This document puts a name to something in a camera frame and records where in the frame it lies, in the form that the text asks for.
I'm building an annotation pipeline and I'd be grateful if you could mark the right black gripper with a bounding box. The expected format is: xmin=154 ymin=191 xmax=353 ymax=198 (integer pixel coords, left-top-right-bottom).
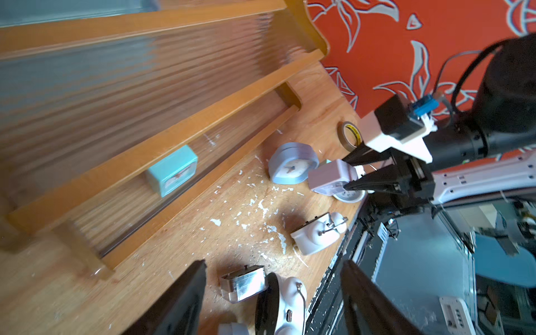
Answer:
xmin=342 ymin=143 xmax=436 ymax=209

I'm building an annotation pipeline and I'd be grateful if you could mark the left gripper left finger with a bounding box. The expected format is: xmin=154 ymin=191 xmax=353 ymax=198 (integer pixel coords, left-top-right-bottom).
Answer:
xmin=124 ymin=260 xmax=207 ymax=334

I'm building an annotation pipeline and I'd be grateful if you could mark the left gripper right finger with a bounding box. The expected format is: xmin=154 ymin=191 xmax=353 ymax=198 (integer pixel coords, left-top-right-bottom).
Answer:
xmin=341 ymin=260 xmax=422 ymax=334

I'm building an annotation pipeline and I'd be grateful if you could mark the lilac square alarm clock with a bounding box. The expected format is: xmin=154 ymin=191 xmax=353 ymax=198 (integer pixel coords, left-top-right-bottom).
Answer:
xmin=308 ymin=159 xmax=358 ymax=196

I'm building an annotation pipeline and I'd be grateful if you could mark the teal square alarm clock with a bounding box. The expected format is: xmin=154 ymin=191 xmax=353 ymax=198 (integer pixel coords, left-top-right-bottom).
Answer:
xmin=145 ymin=145 xmax=198 ymax=198

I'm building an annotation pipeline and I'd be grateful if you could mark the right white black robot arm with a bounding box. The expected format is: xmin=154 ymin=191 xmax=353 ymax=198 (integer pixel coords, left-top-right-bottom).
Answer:
xmin=343 ymin=34 xmax=535 ymax=212

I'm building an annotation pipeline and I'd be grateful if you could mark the blue rounded alarm clock right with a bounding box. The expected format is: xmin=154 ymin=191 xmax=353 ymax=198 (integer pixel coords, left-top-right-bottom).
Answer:
xmin=268 ymin=142 xmax=320 ymax=185

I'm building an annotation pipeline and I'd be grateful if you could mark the wooden two-tier shelf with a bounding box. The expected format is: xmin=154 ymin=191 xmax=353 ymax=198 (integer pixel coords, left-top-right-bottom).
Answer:
xmin=1 ymin=1 xmax=329 ymax=278

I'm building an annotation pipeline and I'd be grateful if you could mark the white twin-bell clock right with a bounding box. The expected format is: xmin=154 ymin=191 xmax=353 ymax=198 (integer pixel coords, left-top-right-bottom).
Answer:
xmin=333 ymin=166 xmax=370 ymax=204

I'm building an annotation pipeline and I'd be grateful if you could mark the white twin-bell clock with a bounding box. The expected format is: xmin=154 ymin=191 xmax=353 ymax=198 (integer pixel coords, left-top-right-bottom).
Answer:
xmin=333 ymin=166 xmax=370 ymax=204
xmin=290 ymin=212 xmax=348 ymax=255
xmin=253 ymin=272 xmax=307 ymax=334

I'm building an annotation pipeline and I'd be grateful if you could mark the tape roll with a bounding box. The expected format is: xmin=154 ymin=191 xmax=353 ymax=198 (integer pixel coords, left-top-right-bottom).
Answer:
xmin=337 ymin=121 xmax=363 ymax=152

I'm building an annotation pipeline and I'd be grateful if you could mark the white twin-bell clock middle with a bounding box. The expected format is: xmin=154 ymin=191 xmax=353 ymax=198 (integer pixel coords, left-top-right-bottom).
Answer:
xmin=290 ymin=212 xmax=348 ymax=255

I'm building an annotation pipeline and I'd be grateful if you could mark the white twin-bell clock left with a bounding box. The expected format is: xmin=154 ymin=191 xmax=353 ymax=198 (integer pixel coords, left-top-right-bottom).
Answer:
xmin=253 ymin=272 xmax=307 ymax=334

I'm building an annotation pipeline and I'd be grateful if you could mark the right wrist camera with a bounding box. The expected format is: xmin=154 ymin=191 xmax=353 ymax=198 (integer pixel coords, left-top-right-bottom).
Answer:
xmin=357 ymin=94 xmax=440 ymax=163

